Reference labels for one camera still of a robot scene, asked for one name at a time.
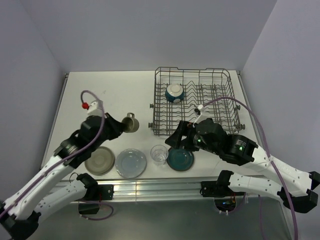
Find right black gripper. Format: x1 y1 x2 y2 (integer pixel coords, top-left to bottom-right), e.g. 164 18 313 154
164 119 220 155

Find olive ceramic mug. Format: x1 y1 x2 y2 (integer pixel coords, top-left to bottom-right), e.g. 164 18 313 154
121 112 140 133

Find clear glass tumbler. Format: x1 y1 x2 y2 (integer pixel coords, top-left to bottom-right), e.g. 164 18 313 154
150 144 169 166

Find teal white ceramic bowl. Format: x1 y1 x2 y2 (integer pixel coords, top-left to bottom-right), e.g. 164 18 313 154
165 83 184 104

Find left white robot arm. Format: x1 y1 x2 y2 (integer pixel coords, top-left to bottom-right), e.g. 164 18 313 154
0 113 126 240

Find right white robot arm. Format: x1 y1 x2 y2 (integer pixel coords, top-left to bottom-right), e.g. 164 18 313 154
165 118 320 214

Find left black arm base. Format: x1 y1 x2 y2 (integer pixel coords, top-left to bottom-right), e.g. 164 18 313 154
67 181 114 221

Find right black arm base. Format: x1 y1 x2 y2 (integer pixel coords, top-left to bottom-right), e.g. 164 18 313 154
199 181 247 216

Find teal ceramic plate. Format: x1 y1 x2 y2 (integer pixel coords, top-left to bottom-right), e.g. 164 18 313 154
166 147 195 172

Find beige ceramic plate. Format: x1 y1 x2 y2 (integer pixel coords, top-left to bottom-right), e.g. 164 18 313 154
84 146 116 176

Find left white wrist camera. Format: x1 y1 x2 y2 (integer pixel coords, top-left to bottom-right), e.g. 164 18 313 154
81 100 104 117

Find grey wire dish rack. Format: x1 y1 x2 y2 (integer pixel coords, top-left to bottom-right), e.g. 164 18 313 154
148 67 246 136

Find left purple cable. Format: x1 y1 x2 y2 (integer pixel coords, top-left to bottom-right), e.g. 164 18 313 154
0 89 105 221

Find purple cable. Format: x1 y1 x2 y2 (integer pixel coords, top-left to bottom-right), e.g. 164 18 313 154
199 96 300 240
0 89 105 221

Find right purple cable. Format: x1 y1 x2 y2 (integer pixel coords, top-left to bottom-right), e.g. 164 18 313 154
199 96 300 240

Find aluminium mounting rail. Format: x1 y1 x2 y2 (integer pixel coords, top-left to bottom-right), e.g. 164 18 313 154
54 176 288 205

